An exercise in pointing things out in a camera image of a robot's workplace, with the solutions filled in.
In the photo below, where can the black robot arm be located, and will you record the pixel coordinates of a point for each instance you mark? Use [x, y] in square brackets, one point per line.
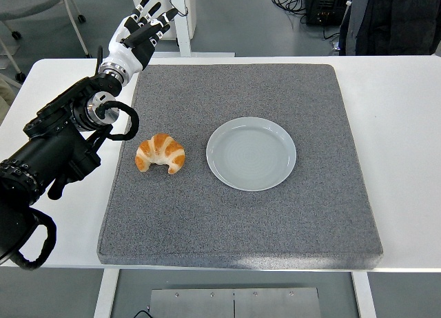
[51, 152]

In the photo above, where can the grey metal plate with screws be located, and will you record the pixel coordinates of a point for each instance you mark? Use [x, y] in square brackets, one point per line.
[234, 304]

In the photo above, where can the white table leg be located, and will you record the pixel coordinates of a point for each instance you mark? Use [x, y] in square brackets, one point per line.
[105, 294]
[365, 294]

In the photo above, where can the black electronics box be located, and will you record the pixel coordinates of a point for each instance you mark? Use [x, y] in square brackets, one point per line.
[327, 7]

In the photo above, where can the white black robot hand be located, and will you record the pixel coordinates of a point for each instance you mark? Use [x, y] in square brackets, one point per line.
[124, 54]

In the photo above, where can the round grey plate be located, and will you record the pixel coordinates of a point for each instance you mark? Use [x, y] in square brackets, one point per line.
[251, 154]

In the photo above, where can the grey chair with castor wheels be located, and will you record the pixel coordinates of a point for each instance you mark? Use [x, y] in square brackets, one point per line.
[27, 0]

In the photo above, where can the golden brown croissant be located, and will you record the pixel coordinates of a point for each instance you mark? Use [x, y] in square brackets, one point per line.
[162, 149]

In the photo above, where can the grey speckled square mat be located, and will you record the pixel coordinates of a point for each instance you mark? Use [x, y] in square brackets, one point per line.
[241, 221]

